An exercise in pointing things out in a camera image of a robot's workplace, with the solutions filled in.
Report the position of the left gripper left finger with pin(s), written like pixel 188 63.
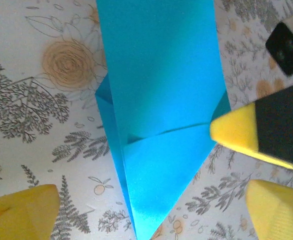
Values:
pixel 21 215

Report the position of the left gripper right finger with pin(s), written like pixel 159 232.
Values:
pixel 279 215

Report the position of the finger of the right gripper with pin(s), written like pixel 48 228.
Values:
pixel 261 127
pixel 284 50

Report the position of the blue square paper sheet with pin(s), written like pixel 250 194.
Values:
pixel 161 75

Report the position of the floral patterned table cover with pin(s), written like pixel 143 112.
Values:
pixel 24 112

